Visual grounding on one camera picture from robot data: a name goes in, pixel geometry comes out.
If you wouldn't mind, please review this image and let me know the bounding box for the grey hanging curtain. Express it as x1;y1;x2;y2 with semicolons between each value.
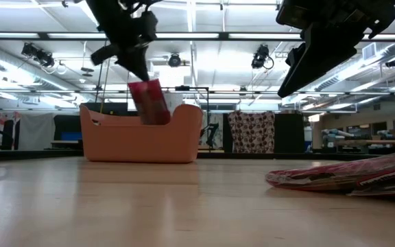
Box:
18;113;56;151

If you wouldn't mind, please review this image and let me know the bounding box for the white ceiling air vent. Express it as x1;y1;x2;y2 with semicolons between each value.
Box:
361;42;377;62

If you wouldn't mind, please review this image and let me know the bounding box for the blue box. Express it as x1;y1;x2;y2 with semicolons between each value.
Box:
60;131;83;142

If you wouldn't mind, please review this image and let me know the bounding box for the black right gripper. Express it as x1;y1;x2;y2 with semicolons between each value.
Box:
275;0;395;99

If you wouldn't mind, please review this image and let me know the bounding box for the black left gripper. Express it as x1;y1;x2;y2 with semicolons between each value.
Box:
85;0;160;82

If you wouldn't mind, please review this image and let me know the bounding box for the round black ceiling spotlight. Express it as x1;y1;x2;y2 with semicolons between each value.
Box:
167;52;182;69

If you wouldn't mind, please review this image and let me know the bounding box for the black ceiling spotlight pair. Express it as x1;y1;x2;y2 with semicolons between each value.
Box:
20;42;56;69

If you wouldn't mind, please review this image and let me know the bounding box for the silver ventilation duct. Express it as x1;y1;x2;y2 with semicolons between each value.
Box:
0;40;79;92

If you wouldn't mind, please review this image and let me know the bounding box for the black monitor screen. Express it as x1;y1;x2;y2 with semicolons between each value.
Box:
80;102;129;117

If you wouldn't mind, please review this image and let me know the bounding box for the red popcorn bag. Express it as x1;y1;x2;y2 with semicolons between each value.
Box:
265;148;395;193
347;167;395;198
127;78;171;126

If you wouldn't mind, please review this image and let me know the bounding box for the black overhead frame bar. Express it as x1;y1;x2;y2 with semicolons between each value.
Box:
0;32;395;43

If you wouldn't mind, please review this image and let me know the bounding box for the black table edge rail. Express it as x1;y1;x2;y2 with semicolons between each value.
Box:
0;149;382;162

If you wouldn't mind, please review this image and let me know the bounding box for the brown dotted white cloth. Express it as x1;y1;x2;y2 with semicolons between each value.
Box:
227;110;276;154

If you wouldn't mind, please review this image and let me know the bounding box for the orange plastic basket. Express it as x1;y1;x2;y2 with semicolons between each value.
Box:
78;103;204;164

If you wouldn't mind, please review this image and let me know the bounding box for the black upright panel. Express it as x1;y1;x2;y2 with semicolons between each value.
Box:
274;113;305;154

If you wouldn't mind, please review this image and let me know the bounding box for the wooden background table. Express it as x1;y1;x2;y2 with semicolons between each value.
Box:
333;138;395;148

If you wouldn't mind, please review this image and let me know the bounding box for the black ceiling spotlight with cable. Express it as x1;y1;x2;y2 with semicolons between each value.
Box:
250;43;275;71

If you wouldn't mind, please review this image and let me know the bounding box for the thin horizontal frame bar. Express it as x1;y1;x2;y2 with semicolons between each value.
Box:
0;89;395;96

